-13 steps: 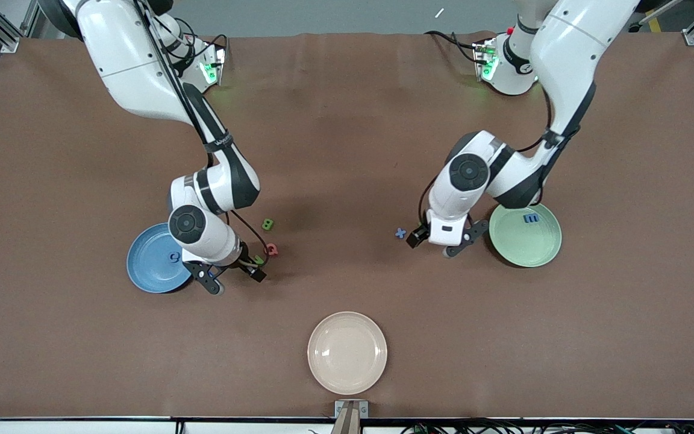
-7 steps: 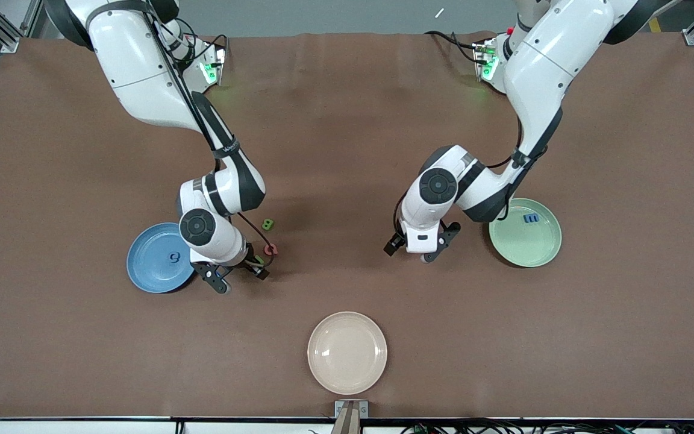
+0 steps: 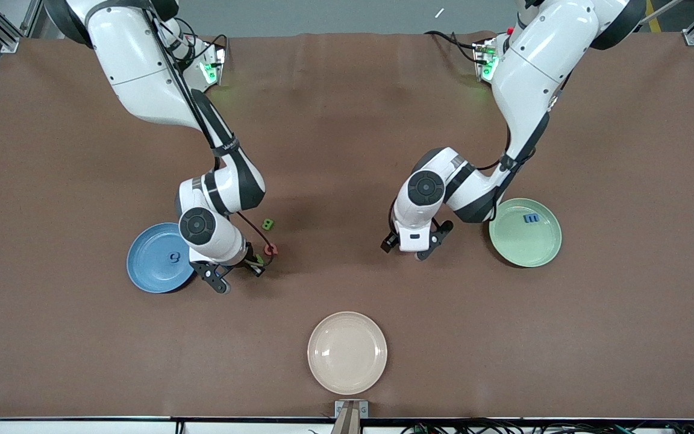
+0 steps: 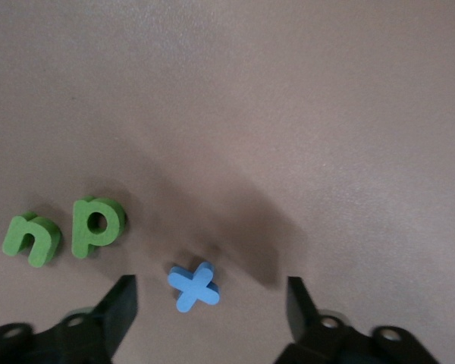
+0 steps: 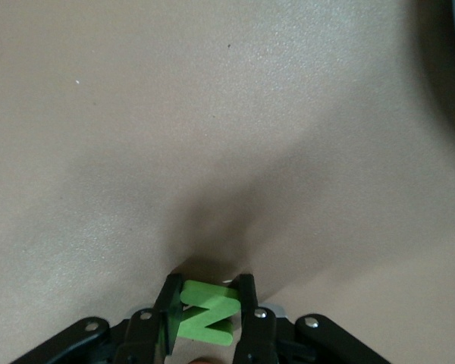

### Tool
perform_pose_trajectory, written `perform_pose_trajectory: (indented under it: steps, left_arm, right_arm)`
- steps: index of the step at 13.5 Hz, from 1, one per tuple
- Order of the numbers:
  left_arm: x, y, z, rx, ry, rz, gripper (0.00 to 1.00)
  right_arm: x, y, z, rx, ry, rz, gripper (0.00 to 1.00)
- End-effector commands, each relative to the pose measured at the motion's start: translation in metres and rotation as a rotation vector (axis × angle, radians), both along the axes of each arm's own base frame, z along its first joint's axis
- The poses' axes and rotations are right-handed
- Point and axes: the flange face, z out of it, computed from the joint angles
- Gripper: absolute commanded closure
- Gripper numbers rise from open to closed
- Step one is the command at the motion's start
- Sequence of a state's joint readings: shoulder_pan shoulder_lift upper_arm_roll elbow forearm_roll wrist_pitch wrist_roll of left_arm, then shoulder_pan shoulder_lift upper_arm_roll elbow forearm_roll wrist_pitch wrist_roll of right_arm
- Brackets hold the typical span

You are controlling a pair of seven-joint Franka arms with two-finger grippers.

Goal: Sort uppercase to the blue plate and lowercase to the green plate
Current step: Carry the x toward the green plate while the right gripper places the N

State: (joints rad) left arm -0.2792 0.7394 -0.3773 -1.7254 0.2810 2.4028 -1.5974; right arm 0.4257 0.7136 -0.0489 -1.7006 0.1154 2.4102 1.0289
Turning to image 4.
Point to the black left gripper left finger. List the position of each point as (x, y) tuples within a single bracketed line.
[(110, 322)]

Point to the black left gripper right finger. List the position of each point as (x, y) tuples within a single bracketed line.
[(307, 333)]

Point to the blue lowercase letter x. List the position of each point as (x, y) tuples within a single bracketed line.
[(193, 288)]

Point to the green lowercase letter p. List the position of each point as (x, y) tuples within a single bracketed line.
[(81, 227)]

